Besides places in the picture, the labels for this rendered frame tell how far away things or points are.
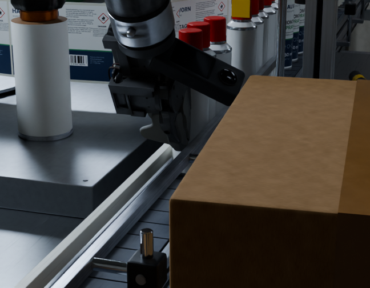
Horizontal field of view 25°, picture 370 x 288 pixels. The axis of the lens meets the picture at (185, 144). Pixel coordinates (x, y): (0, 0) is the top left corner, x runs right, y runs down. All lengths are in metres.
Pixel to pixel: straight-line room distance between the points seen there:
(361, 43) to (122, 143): 4.17
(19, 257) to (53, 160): 0.23
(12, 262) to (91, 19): 0.59
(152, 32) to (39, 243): 0.32
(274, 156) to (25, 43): 0.82
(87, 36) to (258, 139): 0.98
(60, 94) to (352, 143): 0.82
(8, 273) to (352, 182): 0.62
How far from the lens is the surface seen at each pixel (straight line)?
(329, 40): 1.31
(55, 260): 0.87
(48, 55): 1.31
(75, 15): 1.52
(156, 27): 0.97
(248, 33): 1.41
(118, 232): 0.82
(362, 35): 5.39
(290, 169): 0.52
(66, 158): 1.26
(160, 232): 1.00
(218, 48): 1.22
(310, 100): 0.67
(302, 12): 1.93
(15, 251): 1.09
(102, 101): 1.56
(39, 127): 1.34
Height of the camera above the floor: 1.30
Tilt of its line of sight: 19 degrees down
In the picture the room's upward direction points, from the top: straight up
